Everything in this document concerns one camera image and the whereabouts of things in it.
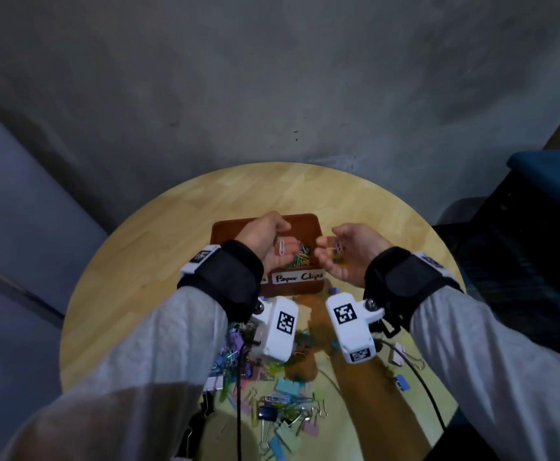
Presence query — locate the person's left hand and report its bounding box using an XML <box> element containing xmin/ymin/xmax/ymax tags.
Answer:
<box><xmin>236</xmin><ymin>211</ymin><xmax>292</xmax><ymax>271</ymax></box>

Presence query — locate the black right camera cable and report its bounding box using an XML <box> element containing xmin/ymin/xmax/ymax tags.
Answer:
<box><xmin>370</xmin><ymin>337</ymin><xmax>448</xmax><ymax>433</ymax></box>

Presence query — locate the person's right hand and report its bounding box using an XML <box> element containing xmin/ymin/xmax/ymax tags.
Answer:
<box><xmin>315</xmin><ymin>223</ymin><xmax>394</xmax><ymax>287</ymax></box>

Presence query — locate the person's left forearm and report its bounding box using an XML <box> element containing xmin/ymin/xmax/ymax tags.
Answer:
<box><xmin>0</xmin><ymin>285</ymin><xmax>229</xmax><ymax>461</ymax></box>

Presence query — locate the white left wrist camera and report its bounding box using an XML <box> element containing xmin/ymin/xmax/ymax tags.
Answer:
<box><xmin>250</xmin><ymin>296</ymin><xmax>299</xmax><ymax>365</ymax></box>

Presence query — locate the black right wrist strap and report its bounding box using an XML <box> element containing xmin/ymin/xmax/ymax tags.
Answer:
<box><xmin>364</xmin><ymin>248</ymin><xmax>464</xmax><ymax>333</ymax></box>

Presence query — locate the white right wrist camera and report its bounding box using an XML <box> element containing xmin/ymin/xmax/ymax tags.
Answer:
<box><xmin>325</xmin><ymin>292</ymin><xmax>386</xmax><ymax>365</ymax></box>

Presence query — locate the person's right forearm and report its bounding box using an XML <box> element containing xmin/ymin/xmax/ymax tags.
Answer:
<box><xmin>409</xmin><ymin>290</ymin><xmax>560</xmax><ymax>461</ymax></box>

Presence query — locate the black left wrist strap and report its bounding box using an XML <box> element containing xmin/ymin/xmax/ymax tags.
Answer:
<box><xmin>177</xmin><ymin>240</ymin><xmax>265</xmax><ymax>328</ymax></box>

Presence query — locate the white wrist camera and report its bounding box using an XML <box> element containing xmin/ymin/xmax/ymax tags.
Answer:
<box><xmin>325</xmin><ymin>292</ymin><xmax>386</xmax><ymax>365</ymax></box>
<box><xmin>250</xmin><ymin>296</ymin><xmax>299</xmax><ymax>365</ymax></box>

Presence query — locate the blue cushioned chair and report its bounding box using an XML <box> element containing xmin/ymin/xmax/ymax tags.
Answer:
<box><xmin>433</xmin><ymin>150</ymin><xmax>560</xmax><ymax>308</ymax></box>

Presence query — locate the pile of pastel binder clips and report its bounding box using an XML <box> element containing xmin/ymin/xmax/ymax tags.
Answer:
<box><xmin>202</xmin><ymin>285</ymin><xmax>427</xmax><ymax>461</ymax></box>

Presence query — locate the black wrist strap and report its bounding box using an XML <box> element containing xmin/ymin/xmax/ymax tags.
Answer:
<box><xmin>177</xmin><ymin>240</ymin><xmax>265</xmax><ymax>328</ymax></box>
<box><xmin>364</xmin><ymin>248</ymin><xmax>464</xmax><ymax>333</ymax></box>

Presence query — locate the black left camera cable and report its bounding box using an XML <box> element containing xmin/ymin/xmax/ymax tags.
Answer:
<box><xmin>233</xmin><ymin>331</ymin><xmax>248</xmax><ymax>461</ymax></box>

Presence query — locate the heap of colourful paper clips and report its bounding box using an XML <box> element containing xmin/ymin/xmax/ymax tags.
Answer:
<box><xmin>280</xmin><ymin>240</ymin><xmax>312</xmax><ymax>270</ymax></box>

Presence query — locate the brown tray with white label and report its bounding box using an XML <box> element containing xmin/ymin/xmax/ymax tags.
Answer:
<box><xmin>211</xmin><ymin>213</ymin><xmax>327</xmax><ymax>296</ymax></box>

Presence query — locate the black camera cable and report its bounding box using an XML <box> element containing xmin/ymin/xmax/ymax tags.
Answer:
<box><xmin>233</xmin><ymin>331</ymin><xmax>248</xmax><ymax>461</ymax></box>
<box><xmin>370</xmin><ymin>337</ymin><xmax>448</xmax><ymax>433</ymax></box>

